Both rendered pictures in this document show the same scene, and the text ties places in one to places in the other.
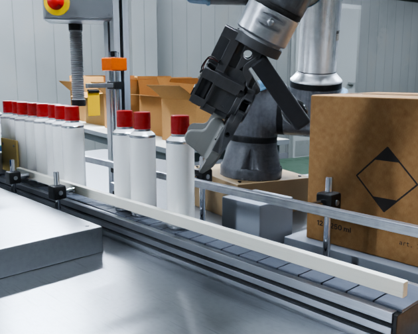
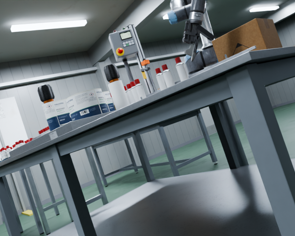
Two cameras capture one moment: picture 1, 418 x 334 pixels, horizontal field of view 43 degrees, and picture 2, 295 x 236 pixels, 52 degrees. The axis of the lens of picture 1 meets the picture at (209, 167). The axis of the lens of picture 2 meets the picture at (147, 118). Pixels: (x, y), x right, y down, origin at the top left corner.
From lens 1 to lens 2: 1.04 m
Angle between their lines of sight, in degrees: 12
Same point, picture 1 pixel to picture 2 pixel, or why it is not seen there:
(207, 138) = (191, 50)
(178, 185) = (184, 76)
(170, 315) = not seen: hidden behind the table
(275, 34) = (199, 17)
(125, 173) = (164, 86)
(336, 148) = (224, 51)
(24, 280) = not seen: hidden behind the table
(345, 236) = not seen: hidden behind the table
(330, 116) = (219, 44)
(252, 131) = (195, 67)
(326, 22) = (206, 26)
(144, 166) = (170, 79)
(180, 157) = (181, 68)
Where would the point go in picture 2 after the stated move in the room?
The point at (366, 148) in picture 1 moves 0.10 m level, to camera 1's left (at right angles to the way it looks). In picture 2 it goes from (232, 46) to (216, 52)
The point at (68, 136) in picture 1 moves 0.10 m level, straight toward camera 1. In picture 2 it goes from (139, 88) to (142, 85)
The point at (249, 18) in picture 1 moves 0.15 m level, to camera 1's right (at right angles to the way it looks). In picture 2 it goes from (192, 16) to (218, 7)
